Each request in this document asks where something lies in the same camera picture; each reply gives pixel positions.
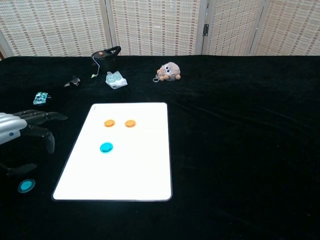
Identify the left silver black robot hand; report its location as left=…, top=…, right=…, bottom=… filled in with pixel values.
left=0, top=109, right=69, bottom=177

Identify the woven bamboo screen panel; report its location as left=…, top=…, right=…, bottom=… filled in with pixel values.
left=249, top=0, right=320, bottom=57
left=0, top=0, right=112, bottom=58
left=104, top=0, right=208, bottom=57
left=199, top=0, right=266, bottom=57

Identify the white magnetic board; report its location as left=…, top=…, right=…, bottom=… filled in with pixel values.
left=51, top=101, right=173, bottom=202

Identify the black velvet tablecloth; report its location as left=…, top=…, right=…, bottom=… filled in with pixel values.
left=0, top=54, right=320, bottom=240

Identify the black retractable reel with cord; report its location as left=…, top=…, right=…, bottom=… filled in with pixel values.
left=91, top=45, right=122, bottom=80

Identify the brown plush keychain toy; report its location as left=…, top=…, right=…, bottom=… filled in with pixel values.
left=152, top=61, right=182, bottom=83

